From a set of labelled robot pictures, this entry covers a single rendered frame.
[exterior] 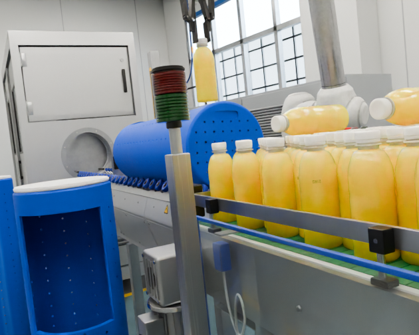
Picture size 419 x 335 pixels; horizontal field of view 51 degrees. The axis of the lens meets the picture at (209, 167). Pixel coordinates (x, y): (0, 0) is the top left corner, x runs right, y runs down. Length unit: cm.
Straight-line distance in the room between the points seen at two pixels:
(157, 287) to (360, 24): 351
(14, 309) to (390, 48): 359
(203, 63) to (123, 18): 572
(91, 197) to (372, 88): 237
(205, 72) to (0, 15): 532
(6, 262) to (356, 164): 200
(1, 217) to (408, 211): 203
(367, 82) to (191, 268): 255
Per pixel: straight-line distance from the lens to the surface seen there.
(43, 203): 128
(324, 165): 82
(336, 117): 114
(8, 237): 245
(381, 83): 335
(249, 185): 102
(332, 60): 193
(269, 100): 353
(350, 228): 69
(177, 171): 81
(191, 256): 84
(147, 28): 729
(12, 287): 249
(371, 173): 72
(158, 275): 106
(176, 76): 81
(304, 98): 204
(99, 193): 131
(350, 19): 428
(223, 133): 138
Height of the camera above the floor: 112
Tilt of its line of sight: 4 degrees down
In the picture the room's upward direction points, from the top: 6 degrees counter-clockwise
